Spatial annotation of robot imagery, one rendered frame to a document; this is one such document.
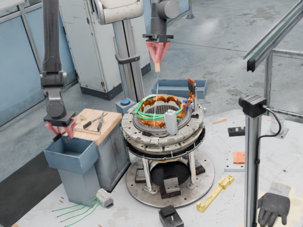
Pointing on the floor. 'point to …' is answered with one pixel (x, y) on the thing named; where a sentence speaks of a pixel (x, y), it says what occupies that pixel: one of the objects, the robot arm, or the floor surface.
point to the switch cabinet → (98, 48)
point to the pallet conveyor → (265, 52)
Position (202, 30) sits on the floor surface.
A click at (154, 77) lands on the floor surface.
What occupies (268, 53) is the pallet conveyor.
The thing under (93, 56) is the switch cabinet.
